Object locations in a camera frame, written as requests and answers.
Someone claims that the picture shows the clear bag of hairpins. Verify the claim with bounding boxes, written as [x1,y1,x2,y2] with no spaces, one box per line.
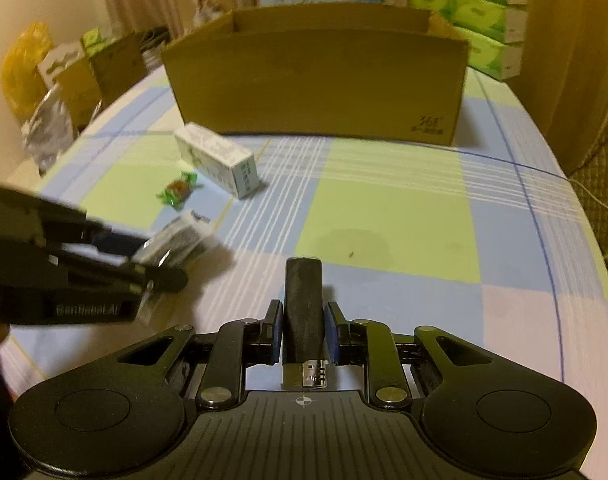
[130,209,221,311]

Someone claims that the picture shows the black stapler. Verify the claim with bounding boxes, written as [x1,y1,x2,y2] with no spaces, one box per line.
[282,258,327,390]

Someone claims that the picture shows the silver plastic bag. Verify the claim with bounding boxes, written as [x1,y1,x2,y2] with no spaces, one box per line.
[21,84,76,176]

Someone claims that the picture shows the green wrapped candy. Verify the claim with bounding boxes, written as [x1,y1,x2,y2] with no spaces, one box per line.
[156,171,199,209]

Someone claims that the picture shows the yellow plastic bag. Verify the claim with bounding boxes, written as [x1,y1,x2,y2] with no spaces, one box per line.
[0,22,54,124]

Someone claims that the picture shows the brown carton on floor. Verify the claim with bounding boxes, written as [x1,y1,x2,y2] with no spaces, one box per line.
[37,34,148,131]

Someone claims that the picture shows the white green medicine box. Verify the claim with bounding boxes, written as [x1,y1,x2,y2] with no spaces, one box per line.
[174,122,261,200]

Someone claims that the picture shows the white product box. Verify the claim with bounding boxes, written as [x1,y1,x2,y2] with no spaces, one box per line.
[177,0,254,34]

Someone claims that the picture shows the brown cardboard box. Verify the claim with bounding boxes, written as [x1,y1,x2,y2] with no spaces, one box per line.
[162,2,469,145]

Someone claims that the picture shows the quilted brown chair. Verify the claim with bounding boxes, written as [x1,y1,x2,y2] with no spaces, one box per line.
[565,94,608,311]

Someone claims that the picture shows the green tissue pack stack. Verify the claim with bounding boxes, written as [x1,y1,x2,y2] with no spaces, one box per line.
[394,0,528,81]

